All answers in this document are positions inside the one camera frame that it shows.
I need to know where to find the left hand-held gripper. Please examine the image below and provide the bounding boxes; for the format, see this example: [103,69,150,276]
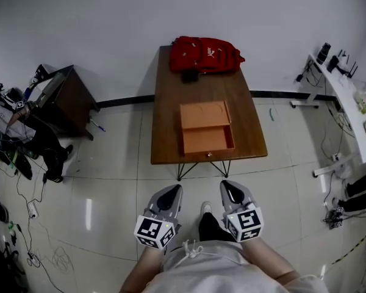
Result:
[134,184,184,250]

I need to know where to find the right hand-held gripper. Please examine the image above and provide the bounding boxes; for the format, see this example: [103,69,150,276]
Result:
[220,180,265,244]

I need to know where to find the salmon pink box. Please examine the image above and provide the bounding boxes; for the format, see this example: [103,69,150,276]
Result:
[181,125,236,158]

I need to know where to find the person's left forearm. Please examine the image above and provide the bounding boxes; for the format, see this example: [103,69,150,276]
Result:
[118,243,166,293]

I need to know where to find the person's right forearm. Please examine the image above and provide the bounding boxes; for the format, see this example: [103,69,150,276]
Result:
[240,237,303,286]

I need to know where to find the orange drawer box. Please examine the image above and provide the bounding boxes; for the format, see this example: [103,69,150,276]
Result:
[179,99,233,131]

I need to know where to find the person's white shoe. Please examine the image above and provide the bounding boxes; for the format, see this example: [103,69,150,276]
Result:
[199,201,215,218]

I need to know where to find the black metal table legs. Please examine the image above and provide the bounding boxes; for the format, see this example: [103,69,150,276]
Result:
[177,160,232,182]

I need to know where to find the person's black trouser leg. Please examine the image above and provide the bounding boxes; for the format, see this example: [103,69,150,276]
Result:
[198,211,236,242]

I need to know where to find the small printed cubes device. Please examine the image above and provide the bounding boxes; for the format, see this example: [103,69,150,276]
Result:
[328,206,346,230]

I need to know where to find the black pouch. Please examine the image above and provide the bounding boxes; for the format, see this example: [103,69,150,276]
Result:
[181,69,200,84]

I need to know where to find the yellow and black tape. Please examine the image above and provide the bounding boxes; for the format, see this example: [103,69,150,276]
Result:
[331,230,366,266]

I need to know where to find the white power strip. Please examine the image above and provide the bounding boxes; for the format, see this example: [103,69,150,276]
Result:
[27,201,39,220]

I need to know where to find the dark wooden side cabinet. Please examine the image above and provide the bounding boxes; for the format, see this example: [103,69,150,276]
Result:
[33,64,101,142]

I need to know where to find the red backpack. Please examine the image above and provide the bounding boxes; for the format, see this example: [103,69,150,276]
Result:
[168,35,246,74]

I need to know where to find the white desk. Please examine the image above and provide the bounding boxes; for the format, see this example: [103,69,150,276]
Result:
[289,51,366,178]

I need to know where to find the black cylindrical device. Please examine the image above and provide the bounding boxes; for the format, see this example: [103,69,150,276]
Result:
[316,42,332,65]

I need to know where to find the black router with antennas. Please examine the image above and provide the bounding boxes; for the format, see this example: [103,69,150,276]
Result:
[326,49,359,79]

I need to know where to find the person's white drawstring top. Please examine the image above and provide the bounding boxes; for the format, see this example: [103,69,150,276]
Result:
[145,239,328,293]

